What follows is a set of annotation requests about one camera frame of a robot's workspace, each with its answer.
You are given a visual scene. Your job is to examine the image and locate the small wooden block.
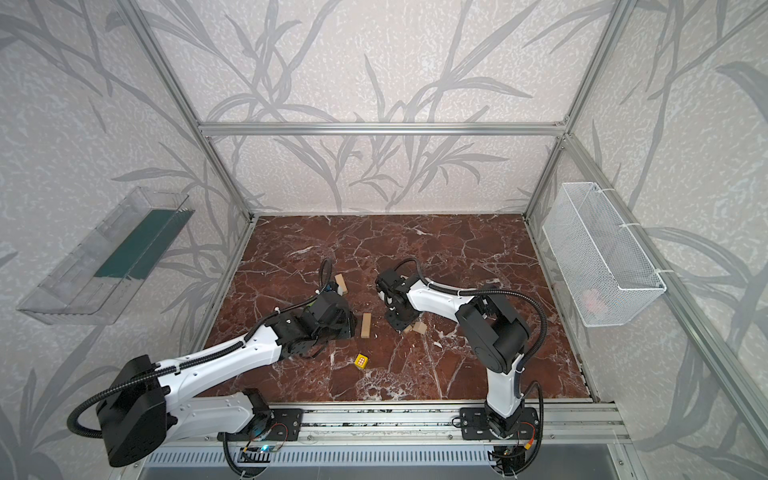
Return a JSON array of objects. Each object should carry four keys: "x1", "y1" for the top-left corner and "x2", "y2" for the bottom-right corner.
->
[{"x1": 412, "y1": 321, "x2": 427, "y2": 335}]

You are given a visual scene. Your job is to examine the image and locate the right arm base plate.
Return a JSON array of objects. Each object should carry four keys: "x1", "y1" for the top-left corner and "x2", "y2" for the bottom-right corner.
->
[{"x1": 459, "y1": 407, "x2": 540, "y2": 442}]

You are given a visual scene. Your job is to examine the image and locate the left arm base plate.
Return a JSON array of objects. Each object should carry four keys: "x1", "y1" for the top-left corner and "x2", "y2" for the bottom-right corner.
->
[{"x1": 229, "y1": 408, "x2": 304, "y2": 442}]

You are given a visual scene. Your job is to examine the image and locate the aluminium mounting rail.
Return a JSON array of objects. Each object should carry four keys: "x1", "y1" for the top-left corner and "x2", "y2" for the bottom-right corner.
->
[{"x1": 128, "y1": 401, "x2": 631, "y2": 448}]

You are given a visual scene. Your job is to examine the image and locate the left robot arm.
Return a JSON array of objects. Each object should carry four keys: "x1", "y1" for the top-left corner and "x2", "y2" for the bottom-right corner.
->
[{"x1": 96, "y1": 291, "x2": 356, "y2": 467}]

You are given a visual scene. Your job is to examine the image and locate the clear plastic wall bin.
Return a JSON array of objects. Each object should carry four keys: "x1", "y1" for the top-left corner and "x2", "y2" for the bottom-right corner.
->
[{"x1": 17, "y1": 187, "x2": 195, "y2": 325}]

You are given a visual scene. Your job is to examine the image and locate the plain wooden block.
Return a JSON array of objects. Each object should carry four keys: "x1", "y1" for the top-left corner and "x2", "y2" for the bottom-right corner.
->
[
  {"x1": 335, "y1": 274, "x2": 348, "y2": 296},
  {"x1": 360, "y1": 312, "x2": 372, "y2": 339}
]

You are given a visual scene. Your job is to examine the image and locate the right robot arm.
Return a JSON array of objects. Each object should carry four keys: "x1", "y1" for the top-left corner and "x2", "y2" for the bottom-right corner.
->
[{"x1": 375, "y1": 269, "x2": 531, "y2": 422}]

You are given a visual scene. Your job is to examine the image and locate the yellow window block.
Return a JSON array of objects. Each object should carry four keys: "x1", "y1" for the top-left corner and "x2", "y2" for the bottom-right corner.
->
[{"x1": 354, "y1": 354, "x2": 369, "y2": 369}]

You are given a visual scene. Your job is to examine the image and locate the left black corrugated cable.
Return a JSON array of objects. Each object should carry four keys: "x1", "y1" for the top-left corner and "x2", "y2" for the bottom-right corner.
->
[{"x1": 65, "y1": 257, "x2": 334, "y2": 439}]

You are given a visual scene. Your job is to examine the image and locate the white wire mesh basket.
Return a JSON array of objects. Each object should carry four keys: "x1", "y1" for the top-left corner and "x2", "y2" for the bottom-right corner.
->
[{"x1": 543, "y1": 182, "x2": 667, "y2": 328}]

